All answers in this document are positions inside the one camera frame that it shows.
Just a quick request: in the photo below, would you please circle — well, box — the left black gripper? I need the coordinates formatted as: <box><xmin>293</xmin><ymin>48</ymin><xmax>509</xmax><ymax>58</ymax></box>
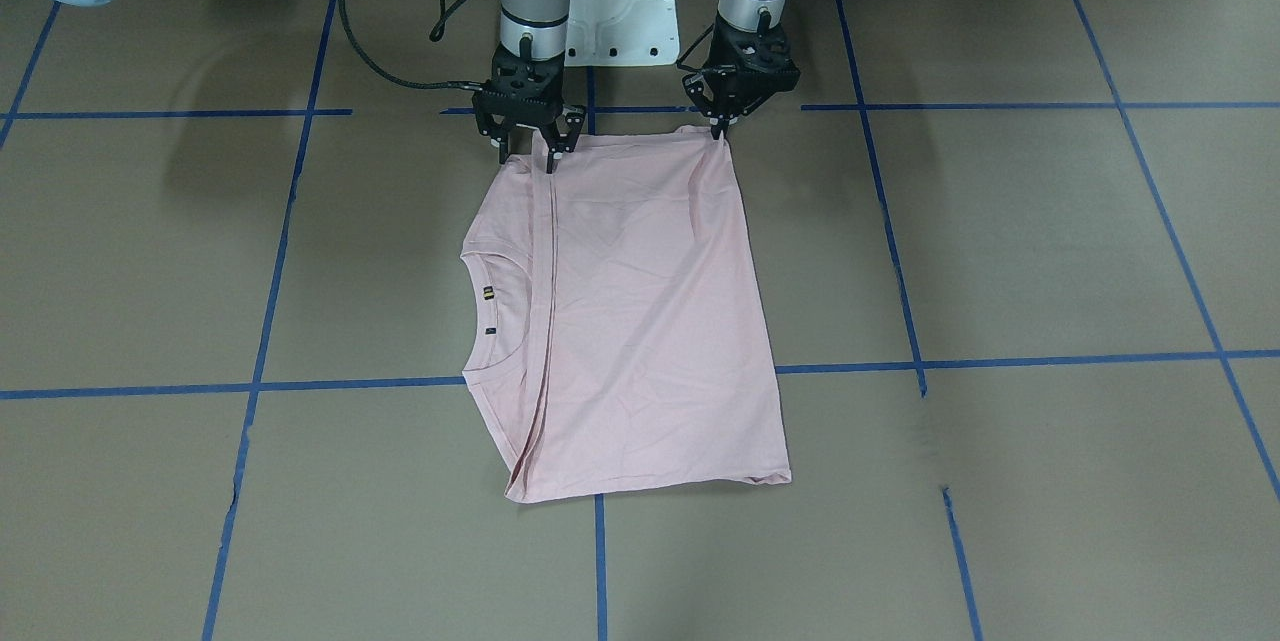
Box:
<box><xmin>682</xmin><ymin>17</ymin><xmax>801</xmax><ymax>143</ymax></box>

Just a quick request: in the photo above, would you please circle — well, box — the blue tape cross strip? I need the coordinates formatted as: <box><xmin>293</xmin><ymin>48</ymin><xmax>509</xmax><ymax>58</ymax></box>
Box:
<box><xmin>200</xmin><ymin>0</ymin><xmax>337</xmax><ymax>640</ymax></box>

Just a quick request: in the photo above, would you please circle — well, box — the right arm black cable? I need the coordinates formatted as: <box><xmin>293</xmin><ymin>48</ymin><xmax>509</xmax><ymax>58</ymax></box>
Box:
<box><xmin>338</xmin><ymin>0</ymin><xmax>497</xmax><ymax>90</ymax></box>

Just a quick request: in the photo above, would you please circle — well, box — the pink Snoopy t-shirt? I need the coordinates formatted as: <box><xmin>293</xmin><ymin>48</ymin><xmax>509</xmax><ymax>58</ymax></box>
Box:
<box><xmin>460</xmin><ymin>125</ymin><xmax>792</xmax><ymax>504</ymax></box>

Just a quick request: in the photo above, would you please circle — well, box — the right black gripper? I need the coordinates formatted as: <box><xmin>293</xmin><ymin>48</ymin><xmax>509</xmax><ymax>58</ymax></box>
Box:
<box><xmin>472</xmin><ymin>47</ymin><xmax>585</xmax><ymax>175</ymax></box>

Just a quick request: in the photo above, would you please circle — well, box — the blue tape long strip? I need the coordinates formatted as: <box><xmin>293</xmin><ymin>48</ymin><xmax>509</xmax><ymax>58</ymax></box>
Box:
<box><xmin>1</xmin><ymin>348</ymin><xmax>1279</xmax><ymax>400</ymax></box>

